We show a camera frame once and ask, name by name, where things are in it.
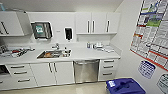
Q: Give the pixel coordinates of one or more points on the chrome faucet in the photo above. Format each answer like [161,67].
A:
[56,47]

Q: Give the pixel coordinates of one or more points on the white sink base cabinet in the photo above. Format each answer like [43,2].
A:
[53,73]

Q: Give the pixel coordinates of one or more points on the small white wall label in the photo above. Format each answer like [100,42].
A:
[58,31]

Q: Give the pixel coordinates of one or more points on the dark dish rack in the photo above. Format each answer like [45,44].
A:
[16,51]

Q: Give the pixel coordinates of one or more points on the grey paper towel dispenser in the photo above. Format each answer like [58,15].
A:
[41,30]

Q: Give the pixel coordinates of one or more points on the black built-in microwave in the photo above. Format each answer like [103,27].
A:
[2,70]

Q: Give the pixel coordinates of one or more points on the black soap dispenser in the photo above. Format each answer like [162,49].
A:
[68,34]

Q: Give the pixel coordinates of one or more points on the blue recycling bin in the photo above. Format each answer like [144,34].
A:
[125,87]

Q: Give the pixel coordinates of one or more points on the stainless steel sink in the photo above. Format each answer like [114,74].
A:
[53,54]

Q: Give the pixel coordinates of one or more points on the stainless steel dishwasher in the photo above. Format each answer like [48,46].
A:
[86,71]

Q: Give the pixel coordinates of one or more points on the wide white drawer stack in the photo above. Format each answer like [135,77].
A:
[20,76]

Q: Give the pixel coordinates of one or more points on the narrow white drawer stack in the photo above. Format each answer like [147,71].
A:
[108,69]

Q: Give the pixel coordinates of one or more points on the small blue label bottle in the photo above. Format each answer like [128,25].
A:
[88,45]

